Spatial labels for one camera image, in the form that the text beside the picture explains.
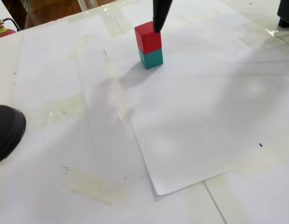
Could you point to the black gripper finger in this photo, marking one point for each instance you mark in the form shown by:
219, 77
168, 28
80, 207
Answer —
161, 14

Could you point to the red cube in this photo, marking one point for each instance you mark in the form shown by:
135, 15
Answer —
150, 40

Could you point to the teal blue cube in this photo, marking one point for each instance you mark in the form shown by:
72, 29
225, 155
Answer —
153, 59

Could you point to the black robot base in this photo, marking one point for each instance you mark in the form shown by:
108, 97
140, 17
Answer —
286, 11

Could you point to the clear tape strip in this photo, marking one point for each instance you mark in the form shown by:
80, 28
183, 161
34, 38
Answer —
116, 23
254, 163
62, 107
116, 93
95, 186

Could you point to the brown wooden cabinet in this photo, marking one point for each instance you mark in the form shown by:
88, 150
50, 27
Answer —
46, 11

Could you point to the white paper sheet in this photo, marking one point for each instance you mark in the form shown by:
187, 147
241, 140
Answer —
53, 70
193, 140

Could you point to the red fire extinguisher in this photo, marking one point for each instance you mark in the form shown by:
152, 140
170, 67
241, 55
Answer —
5, 32

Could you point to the black rounded object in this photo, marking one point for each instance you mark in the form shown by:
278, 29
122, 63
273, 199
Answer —
6, 133

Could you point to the silver metal frame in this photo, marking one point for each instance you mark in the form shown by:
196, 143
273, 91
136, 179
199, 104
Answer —
88, 4

